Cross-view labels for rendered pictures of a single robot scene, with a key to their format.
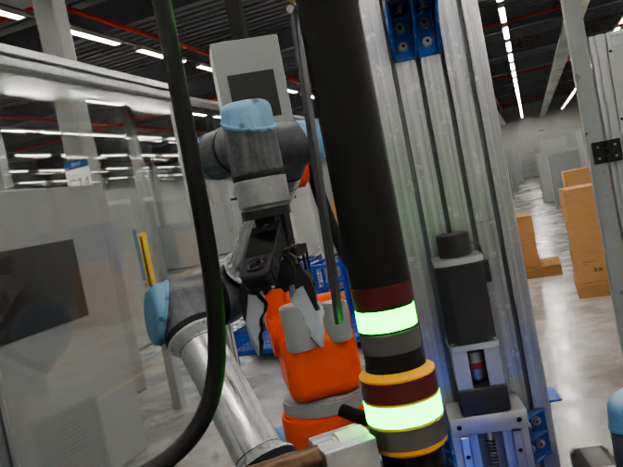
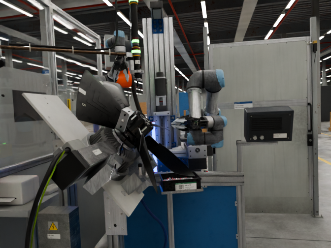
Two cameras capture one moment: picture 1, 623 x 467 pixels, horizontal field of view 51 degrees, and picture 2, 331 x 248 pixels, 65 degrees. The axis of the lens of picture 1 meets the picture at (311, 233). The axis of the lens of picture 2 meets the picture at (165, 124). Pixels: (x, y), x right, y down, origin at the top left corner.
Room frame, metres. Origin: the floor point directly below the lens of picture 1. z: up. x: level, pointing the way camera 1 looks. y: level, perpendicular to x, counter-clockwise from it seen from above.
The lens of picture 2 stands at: (-0.95, 0.02, 1.26)
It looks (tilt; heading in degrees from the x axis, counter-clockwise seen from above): 3 degrees down; 352
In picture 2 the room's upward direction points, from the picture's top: 3 degrees counter-clockwise
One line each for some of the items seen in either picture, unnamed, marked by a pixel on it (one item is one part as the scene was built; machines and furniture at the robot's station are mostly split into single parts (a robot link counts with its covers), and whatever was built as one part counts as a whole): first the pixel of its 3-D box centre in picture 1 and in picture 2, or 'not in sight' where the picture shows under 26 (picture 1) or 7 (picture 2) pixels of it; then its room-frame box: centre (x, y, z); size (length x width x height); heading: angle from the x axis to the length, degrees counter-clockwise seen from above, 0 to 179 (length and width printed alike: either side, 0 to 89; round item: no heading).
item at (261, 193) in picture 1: (260, 195); (119, 50); (0.94, 0.06, 1.70); 0.08 x 0.08 x 0.05
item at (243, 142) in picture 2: not in sight; (256, 142); (0.53, -0.74, 1.04); 0.24 x 0.03 x 0.03; 73
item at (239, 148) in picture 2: not in sight; (239, 156); (0.56, -0.64, 0.96); 0.03 x 0.03 x 0.20; 73
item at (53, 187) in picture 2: not in sight; (50, 188); (0.48, 0.45, 0.87); 0.15 x 0.09 x 0.02; 160
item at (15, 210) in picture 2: not in sight; (30, 199); (0.41, 0.53, 0.85); 0.36 x 0.24 x 0.03; 163
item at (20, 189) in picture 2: not in sight; (13, 190); (0.34, 0.58, 0.92); 0.17 x 0.16 x 0.11; 73
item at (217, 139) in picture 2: not in sight; (214, 138); (0.56, -0.49, 1.08); 0.11 x 0.08 x 0.11; 77
